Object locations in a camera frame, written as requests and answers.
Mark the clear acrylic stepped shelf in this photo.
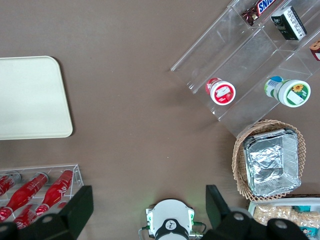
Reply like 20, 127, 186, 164
170, 0, 320, 139

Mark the red lid yogurt cup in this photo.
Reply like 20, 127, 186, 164
205, 77, 237, 106

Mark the red cookie box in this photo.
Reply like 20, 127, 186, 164
309, 39, 320, 62

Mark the black and white carton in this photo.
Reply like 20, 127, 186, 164
270, 5, 308, 42

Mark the clear acrylic bottle rack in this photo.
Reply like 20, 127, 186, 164
0, 163, 84, 226

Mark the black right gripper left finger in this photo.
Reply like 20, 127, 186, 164
14, 185, 95, 240

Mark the Snickers chocolate bar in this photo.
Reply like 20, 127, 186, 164
240, 0, 277, 27

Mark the light wicker basket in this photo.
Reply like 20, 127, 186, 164
232, 119, 308, 202

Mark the white snack tray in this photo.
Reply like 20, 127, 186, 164
247, 197, 320, 240

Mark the red cola bottle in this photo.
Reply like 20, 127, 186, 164
13, 204, 38, 230
35, 169, 74, 217
0, 172, 49, 222
0, 174, 22, 199

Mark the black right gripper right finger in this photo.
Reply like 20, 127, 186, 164
205, 184, 270, 240

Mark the large teal box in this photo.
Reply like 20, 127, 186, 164
300, 225, 316, 237

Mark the cream rectangular tray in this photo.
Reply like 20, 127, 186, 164
0, 55, 74, 141

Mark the small teal box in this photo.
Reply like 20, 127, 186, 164
293, 205, 312, 214

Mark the large clear snack bag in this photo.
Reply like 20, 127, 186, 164
253, 204, 296, 226

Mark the green lid yogurt cup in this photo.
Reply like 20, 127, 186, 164
263, 75, 312, 108

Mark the aluminium foil container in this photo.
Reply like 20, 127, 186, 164
242, 127, 302, 197

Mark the small clear snack bag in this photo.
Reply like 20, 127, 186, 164
289, 209, 320, 227

